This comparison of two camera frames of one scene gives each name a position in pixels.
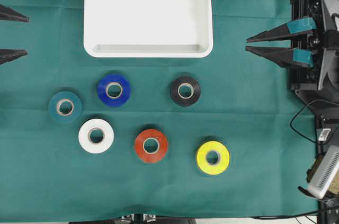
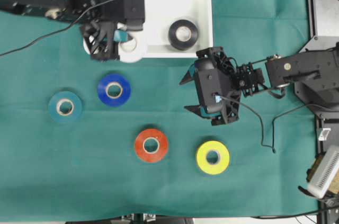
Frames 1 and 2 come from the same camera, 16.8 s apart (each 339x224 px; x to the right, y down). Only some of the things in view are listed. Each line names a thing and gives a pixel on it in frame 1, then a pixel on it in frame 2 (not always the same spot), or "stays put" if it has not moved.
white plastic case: [148, 14] stays put
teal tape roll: [64, 106] stays put
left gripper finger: [8, 14] to [121, 35]
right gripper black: [309, 14] to [221, 82]
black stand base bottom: [136, 218] stays put
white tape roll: [88, 144] to [133, 50]
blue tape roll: [113, 89] stays put
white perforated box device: [324, 172] stays put
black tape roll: [184, 90] to [183, 34]
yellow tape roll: [223, 160] stays put
